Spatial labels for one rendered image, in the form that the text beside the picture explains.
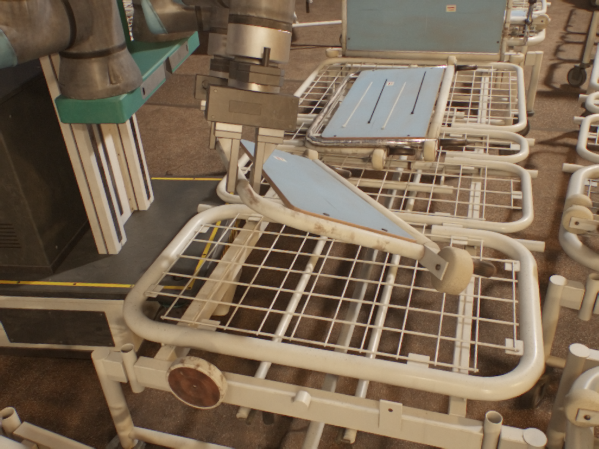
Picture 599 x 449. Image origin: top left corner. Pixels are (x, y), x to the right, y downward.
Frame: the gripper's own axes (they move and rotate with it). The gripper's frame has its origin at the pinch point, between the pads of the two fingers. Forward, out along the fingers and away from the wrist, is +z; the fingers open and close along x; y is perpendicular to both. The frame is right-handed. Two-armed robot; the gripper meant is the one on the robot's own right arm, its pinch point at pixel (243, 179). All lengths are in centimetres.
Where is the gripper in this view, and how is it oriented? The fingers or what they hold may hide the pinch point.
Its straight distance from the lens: 88.0
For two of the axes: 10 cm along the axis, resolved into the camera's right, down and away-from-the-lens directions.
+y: -2.2, -2.9, 9.3
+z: -1.4, 9.5, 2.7
